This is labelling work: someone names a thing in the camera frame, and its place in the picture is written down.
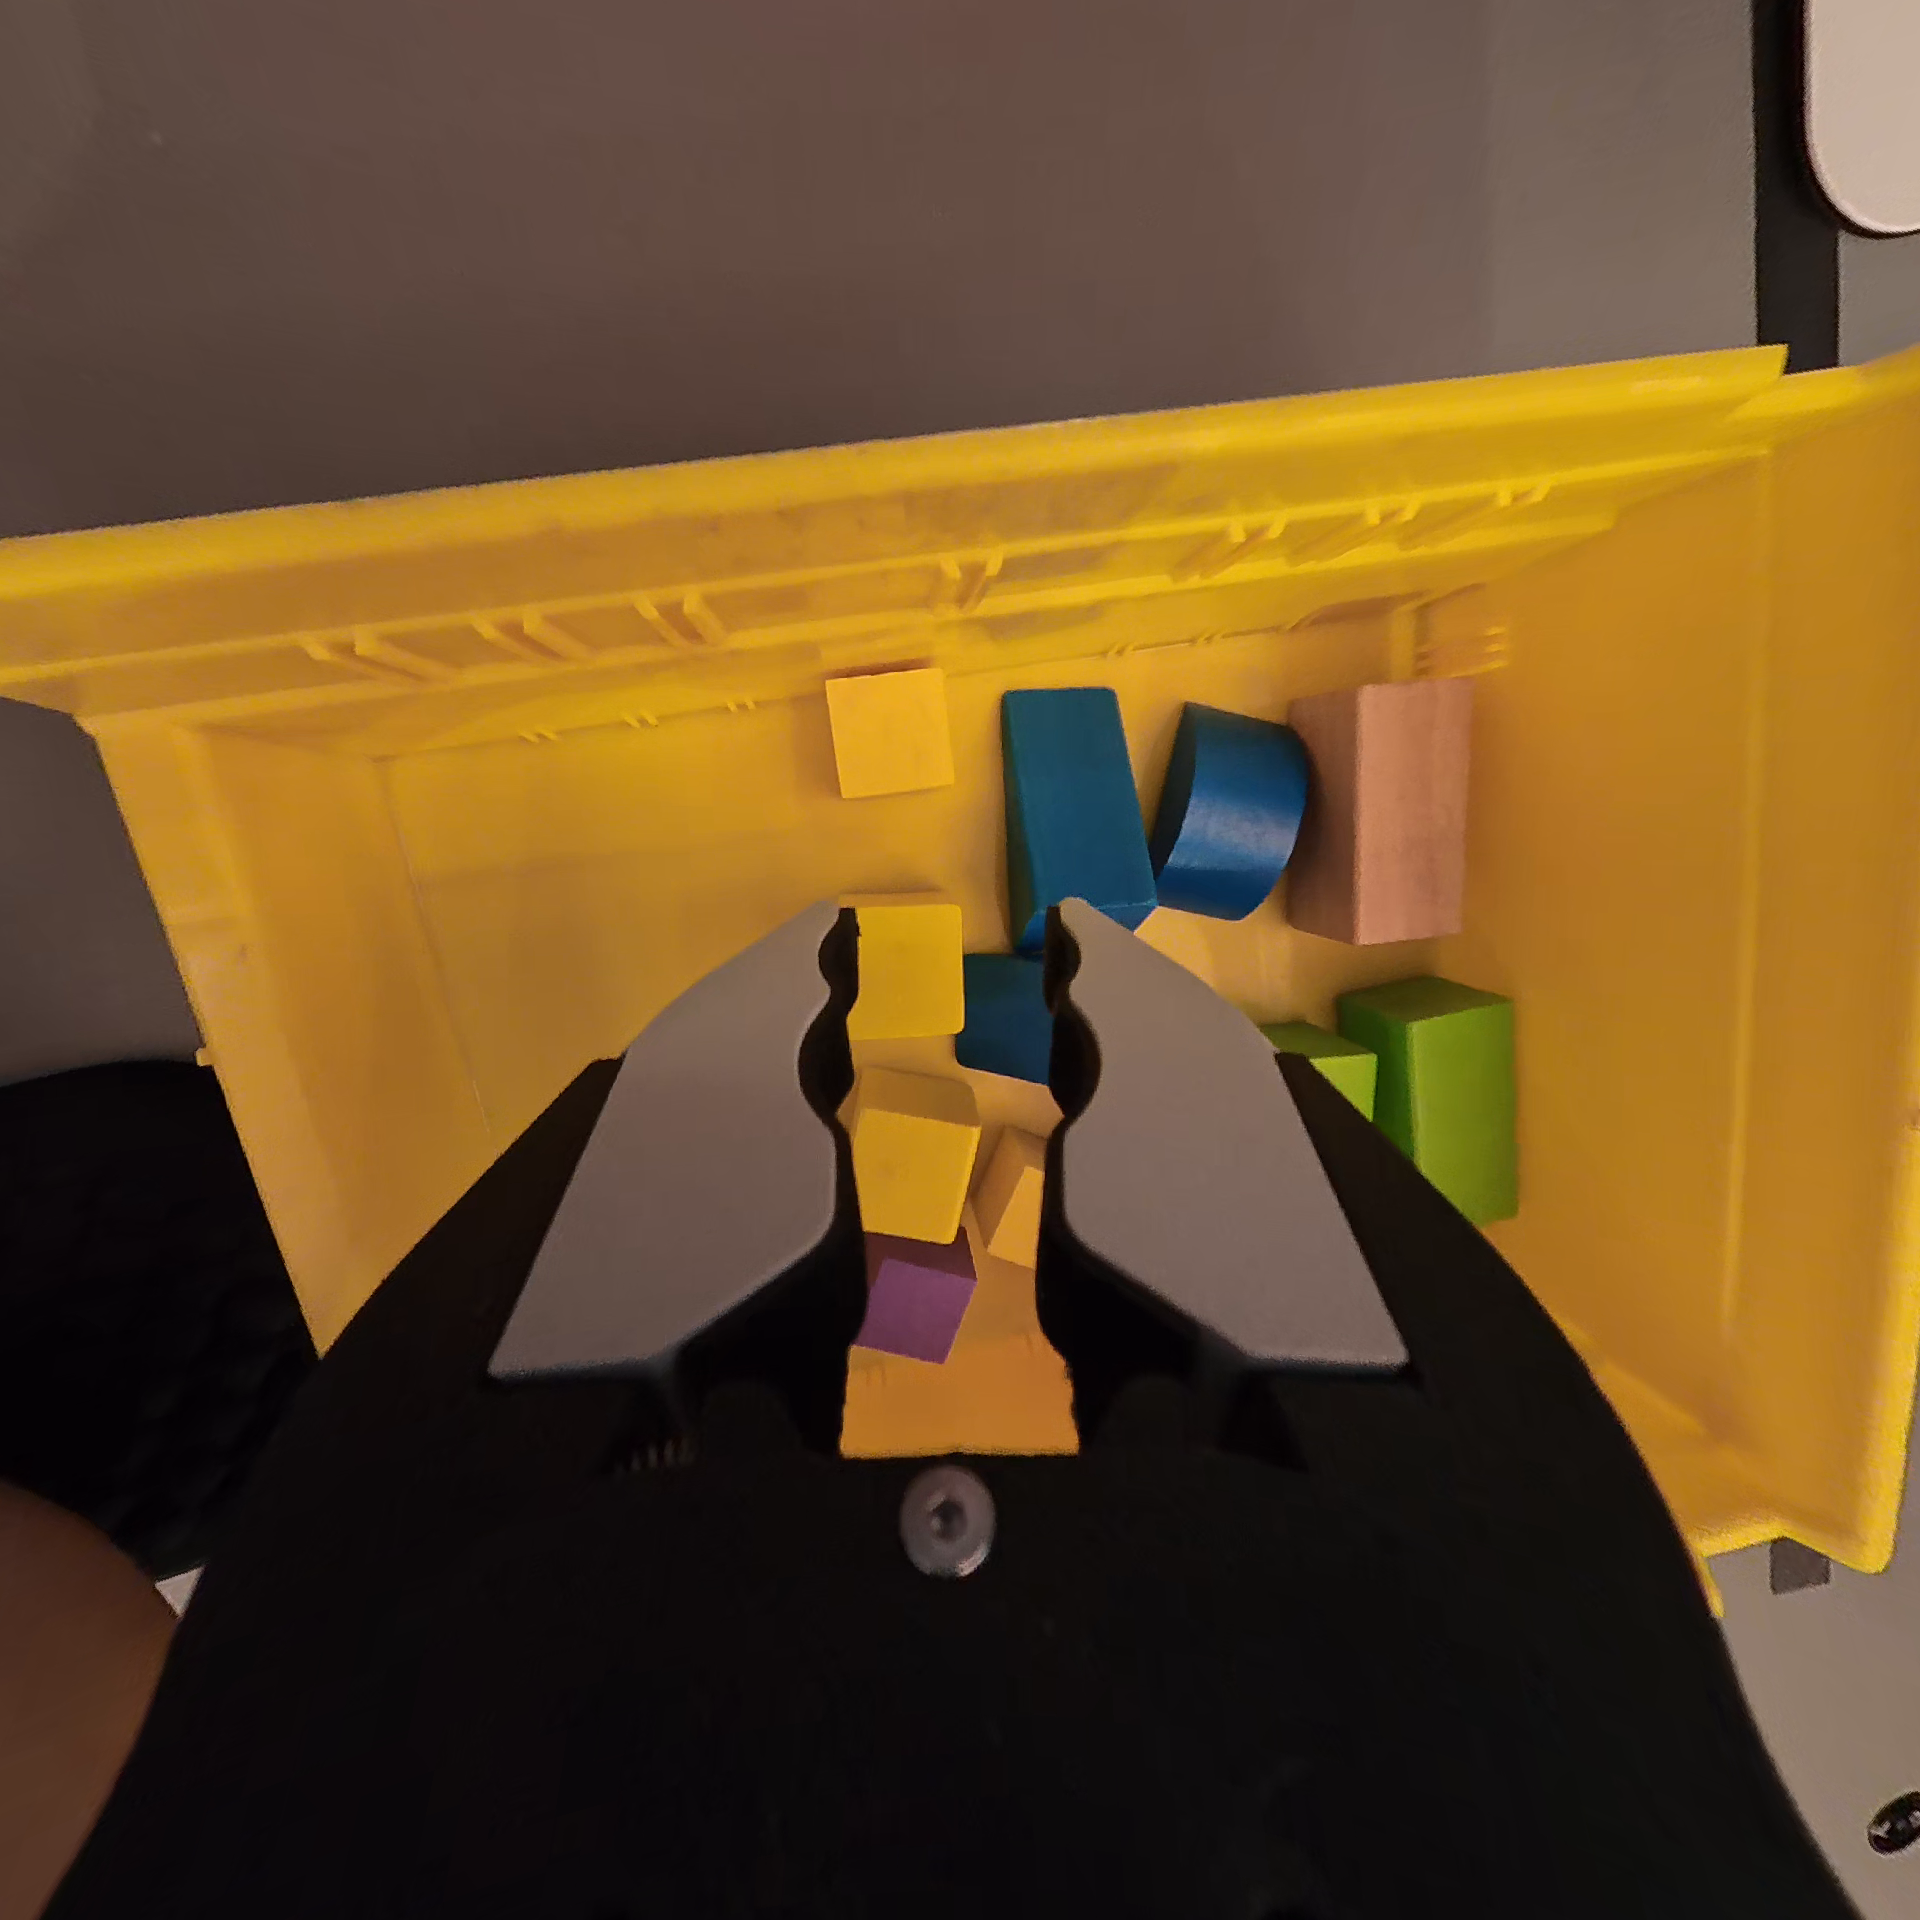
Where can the yellow plastic bin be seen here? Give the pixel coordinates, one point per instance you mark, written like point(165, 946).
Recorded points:
point(600, 824)

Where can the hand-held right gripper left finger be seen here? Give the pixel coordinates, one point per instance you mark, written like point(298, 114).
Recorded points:
point(676, 1184)

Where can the natural wooden rectangular block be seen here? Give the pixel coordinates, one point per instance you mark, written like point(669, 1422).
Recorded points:
point(1382, 818)

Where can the person's right forearm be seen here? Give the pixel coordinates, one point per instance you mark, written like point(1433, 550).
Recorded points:
point(68, 1693)

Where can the blue wooden half cylinder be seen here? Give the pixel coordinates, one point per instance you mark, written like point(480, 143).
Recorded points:
point(1231, 818)

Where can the yellow wooden cube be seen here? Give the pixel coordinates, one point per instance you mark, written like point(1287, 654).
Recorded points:
point(908, 1154)
point(1017, 1201)
point(889, 736)
point(908, 970)

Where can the purple wooden cube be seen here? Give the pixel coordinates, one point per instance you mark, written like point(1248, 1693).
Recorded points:
point(913, 1305)

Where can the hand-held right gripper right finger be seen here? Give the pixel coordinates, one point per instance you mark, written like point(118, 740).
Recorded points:
point(1200, 1184)

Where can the round table grommet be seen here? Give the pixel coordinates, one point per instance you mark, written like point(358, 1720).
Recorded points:
point(1898, 1822)

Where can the green rectangular wooden block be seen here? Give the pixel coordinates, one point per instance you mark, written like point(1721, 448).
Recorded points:
point(1326, 1058)
point(1433, 1095)

